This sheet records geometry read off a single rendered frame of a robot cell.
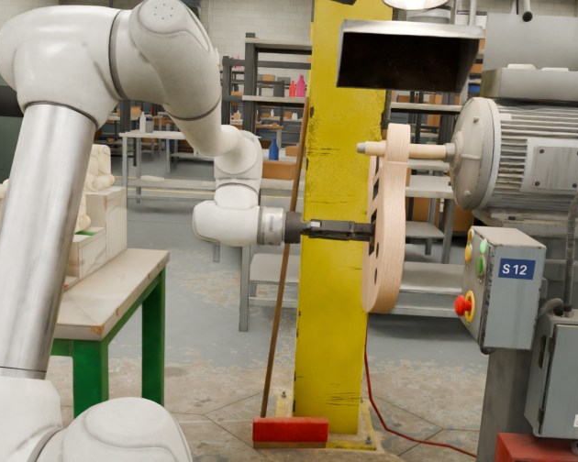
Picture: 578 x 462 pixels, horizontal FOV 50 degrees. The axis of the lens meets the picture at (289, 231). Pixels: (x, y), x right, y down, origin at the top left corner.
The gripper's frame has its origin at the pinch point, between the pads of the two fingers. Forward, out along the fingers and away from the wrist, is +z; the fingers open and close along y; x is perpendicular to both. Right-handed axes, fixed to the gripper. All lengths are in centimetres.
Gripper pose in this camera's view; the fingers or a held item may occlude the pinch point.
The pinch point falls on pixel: (372, 233)
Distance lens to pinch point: 143.9
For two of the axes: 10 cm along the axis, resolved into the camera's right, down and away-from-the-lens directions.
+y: 0.0, -1.6, -9.9
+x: 0.7, -9.8, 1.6
